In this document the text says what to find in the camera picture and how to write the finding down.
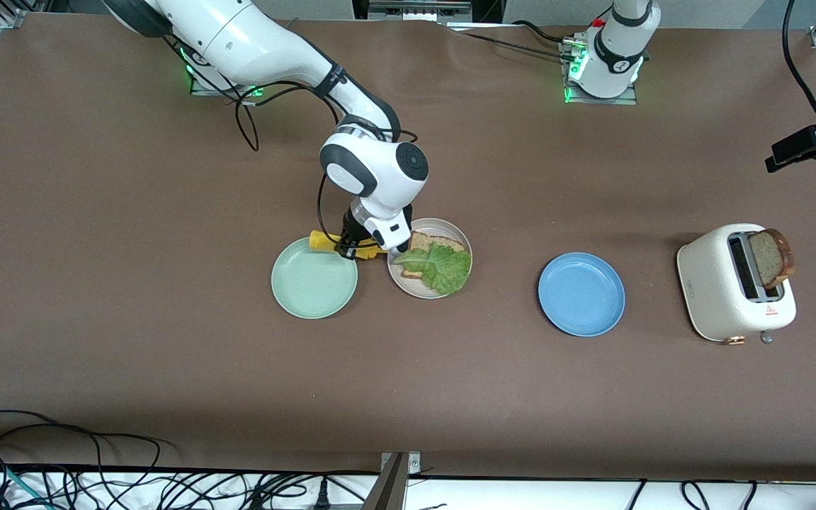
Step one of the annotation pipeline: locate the yellow squeeze bottle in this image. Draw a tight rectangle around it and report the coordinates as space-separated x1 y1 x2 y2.
309 230 387 261

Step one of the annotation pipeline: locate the brown bread slice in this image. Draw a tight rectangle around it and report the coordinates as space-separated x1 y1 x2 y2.
748 228 796 290
401 230 467 279

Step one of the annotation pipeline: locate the green lettuce leaf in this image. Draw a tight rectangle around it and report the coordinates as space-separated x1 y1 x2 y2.
392 243 472 296

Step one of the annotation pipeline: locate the mint green plate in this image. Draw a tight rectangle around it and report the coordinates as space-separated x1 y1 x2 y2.
271 237 358 320

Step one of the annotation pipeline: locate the beige plate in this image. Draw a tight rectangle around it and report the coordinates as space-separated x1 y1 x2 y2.
387 217 473 300

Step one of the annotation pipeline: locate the blue plate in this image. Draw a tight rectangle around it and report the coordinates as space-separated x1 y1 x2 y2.
538 252 626 338

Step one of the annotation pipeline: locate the brown table cover sheet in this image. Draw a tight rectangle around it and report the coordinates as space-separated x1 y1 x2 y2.
0 13 816 482

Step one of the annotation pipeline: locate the white toaster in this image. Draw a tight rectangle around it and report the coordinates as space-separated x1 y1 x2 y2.
676 223 797 346

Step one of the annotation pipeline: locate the black equipment box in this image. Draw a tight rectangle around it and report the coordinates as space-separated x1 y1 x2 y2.
351 0 508 23

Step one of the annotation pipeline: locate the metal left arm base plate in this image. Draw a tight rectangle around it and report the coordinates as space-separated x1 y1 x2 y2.
562 39 639 106

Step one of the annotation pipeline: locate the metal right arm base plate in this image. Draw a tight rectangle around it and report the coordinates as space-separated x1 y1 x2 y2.
190 67 267 97

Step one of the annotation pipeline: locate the grey metal bracket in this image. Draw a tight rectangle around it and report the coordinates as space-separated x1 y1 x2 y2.
361 451 423 510

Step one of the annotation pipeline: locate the black braided cable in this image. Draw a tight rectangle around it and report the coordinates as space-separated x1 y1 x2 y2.
459 30 575 61

